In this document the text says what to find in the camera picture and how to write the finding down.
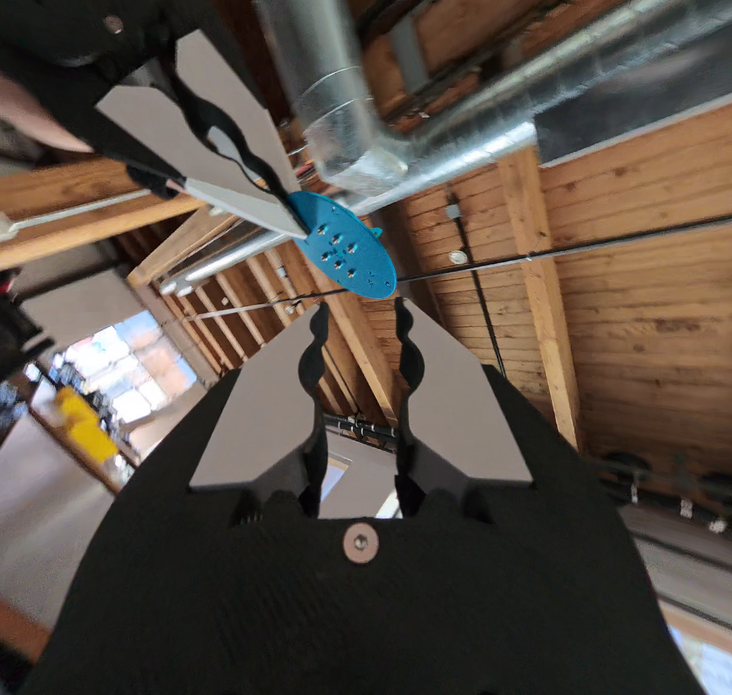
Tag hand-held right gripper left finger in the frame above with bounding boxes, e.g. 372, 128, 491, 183
188, 302, 331, 517

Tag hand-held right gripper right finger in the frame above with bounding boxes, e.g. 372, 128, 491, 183
395, 298, 535, 517

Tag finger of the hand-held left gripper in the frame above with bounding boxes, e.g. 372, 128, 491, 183
173, 28, 300, 202
96, 84, 311, 240

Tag silver ventilation duct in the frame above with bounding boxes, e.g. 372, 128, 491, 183
243, 0, 732, 218

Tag long grey table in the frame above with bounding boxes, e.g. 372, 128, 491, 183
0, 386, 141, 664

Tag black ceiling pipes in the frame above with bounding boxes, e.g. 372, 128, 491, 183
589, 449, 732, 536

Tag blue round metal plate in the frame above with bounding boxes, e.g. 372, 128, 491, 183
287, 191, 397, 300

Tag person's left hand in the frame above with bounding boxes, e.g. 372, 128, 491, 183
0, 76, 93, 152

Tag yellow object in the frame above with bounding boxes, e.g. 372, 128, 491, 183
54, 389, 118, 461

